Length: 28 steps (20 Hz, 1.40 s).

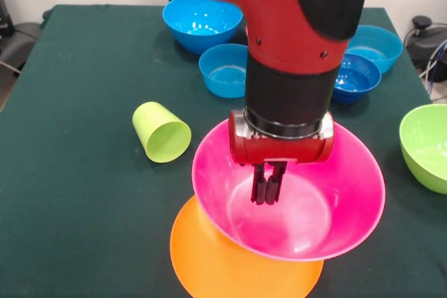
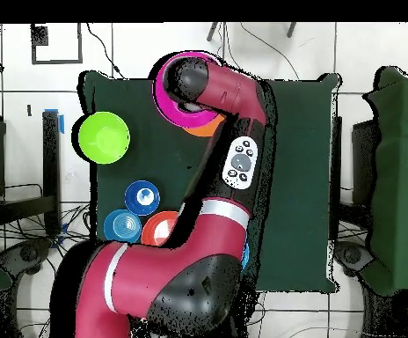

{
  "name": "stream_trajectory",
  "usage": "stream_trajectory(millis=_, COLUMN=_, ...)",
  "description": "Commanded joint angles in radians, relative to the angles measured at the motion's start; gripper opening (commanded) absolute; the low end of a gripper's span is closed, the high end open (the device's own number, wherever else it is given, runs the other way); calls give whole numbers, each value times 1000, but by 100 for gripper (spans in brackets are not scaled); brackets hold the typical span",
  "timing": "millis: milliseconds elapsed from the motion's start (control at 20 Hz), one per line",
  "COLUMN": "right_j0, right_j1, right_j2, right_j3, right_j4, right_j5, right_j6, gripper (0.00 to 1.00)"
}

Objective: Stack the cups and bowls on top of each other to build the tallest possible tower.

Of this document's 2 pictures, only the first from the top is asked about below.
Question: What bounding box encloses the small dark blue bowl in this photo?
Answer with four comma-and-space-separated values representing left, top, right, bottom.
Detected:
330, 52, 382, 105

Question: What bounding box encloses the large light orange bowl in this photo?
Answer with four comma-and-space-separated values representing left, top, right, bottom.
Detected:
170, 195, 325, 298

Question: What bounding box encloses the light green bowl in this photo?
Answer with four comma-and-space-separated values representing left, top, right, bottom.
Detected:
399, 103, 447, 195

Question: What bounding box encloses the large pink bowl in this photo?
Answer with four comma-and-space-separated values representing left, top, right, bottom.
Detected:
191, 118, 387, 262

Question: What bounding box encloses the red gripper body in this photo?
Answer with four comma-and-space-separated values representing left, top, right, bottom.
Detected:
228, 109, 335, 167

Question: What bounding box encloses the tangle of floor cables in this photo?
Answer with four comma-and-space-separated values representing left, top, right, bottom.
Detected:
418, 40, 447, 84

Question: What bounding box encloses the light green cup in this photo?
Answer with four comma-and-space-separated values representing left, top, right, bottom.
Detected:
131, 101, 193, 164

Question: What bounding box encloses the small light blue bowl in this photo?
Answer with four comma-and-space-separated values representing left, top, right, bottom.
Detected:
345, 24, 404, 75
198, 43, 249, 99

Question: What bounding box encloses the medium blue bowl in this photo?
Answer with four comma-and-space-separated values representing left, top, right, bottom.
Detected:
161, 0, 244, 55

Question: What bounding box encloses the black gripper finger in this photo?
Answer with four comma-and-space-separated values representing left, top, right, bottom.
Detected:
264, 161, 288, 205
250, 163, 267, 206

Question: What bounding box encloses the dark grey chair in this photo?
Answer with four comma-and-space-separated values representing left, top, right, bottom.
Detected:
0, 21, 45, 68

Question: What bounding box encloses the dark green tablecloth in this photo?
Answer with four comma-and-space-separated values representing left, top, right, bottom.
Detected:
0, 3, 447, 298

